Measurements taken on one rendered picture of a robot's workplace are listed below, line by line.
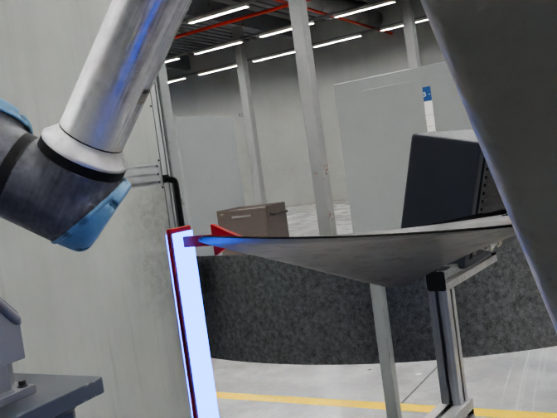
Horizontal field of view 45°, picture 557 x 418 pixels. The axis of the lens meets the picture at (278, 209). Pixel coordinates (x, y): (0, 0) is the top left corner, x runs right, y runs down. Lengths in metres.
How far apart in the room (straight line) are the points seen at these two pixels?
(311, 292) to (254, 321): 0.27
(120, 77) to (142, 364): 1.75
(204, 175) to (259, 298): 8.12
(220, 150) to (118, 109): 10.07
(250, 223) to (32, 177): 6.42
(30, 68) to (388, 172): 5.03
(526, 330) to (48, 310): 1.51
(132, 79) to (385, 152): 6.10
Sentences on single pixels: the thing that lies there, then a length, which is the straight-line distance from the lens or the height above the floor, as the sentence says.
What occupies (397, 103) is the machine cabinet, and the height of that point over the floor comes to 1.74.
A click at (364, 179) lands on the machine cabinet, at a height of 1.04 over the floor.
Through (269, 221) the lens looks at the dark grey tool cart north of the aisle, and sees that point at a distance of 7.21.
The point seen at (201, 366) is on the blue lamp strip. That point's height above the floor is 1.08.
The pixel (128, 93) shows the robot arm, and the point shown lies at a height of 1.34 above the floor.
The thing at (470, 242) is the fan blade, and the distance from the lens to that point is 0.48.
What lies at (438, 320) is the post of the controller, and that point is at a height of 0.98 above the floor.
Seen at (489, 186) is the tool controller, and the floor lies 1.16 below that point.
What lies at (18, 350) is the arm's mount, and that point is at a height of 1.06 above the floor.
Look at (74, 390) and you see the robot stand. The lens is 0.87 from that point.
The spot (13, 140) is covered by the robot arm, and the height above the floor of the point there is 1.31.
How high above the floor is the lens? 1.22
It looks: 3 degrees down
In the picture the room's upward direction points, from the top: 8 degrees counter-clockwise
